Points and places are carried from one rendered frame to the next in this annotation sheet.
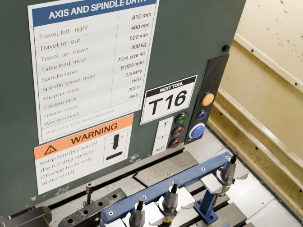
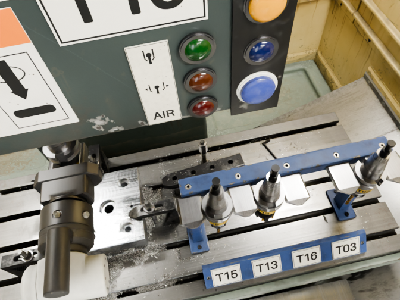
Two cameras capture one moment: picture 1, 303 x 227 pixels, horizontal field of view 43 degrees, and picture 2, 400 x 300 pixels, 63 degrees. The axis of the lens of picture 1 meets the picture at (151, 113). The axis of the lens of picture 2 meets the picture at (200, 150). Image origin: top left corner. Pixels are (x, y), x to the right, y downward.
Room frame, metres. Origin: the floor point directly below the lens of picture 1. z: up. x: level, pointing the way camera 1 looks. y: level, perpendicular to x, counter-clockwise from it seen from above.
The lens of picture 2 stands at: (0.34, -0.16, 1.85)
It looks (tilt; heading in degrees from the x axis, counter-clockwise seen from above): 57 degrees down; 36
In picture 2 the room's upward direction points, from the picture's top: 7 degrees counter-clockwise
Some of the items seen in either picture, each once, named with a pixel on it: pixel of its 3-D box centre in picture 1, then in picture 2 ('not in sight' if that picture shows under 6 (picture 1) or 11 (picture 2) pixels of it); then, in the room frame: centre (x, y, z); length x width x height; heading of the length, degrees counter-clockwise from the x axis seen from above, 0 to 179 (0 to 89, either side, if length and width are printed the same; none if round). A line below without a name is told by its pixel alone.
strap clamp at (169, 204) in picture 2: not in sight; (154, 212); (0.56, 0.19, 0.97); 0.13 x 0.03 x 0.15; 131
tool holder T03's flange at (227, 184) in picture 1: (225, 177); (368, 173); (0.79, -0.26, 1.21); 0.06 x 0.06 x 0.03
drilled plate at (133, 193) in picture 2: not in sight; (93, 214); (0.47, 0.35, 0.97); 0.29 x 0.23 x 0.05; 131
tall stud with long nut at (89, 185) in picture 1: (89, 193); (203, 152); (0.80, 0.16, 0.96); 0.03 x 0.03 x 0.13
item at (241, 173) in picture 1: (238, 170); (393, 168); (0.82, -0.31, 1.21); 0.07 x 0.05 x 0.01; 41
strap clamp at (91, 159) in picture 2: not in sight; (97, 167); (0.60, 0.43, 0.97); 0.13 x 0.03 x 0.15; 41
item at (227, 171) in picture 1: (229, 167); (377, 162); (0.79, -0.26, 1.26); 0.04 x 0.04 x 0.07
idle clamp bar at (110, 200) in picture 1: (93, 213); (203, 174); (0.75, 0.14, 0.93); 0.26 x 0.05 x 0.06; 136
